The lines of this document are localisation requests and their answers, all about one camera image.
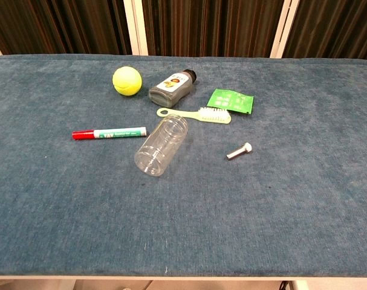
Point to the red-capped whiteboard marker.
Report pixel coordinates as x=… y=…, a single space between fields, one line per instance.
x=110 y=133

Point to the clear plastic jar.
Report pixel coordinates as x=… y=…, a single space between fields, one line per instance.
x=162 y=145

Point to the dark brown striped curtain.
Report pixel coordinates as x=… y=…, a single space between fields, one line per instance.
x=207 y=27

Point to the grey bottle with black cap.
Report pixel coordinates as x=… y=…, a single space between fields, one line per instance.
x=171 y=89

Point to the silver metal hex bolt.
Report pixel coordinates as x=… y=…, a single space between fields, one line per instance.
x=238 y=151

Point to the green foil sachet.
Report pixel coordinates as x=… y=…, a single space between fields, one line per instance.
x=231 y=101

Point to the pale green cleaning brush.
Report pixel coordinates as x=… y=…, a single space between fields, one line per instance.
x=198 y=115

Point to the blue velvet table cloth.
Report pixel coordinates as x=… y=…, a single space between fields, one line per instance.
x=183 y=193

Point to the yellow-green tennis ball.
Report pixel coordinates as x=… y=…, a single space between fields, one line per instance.
x=126 y=80

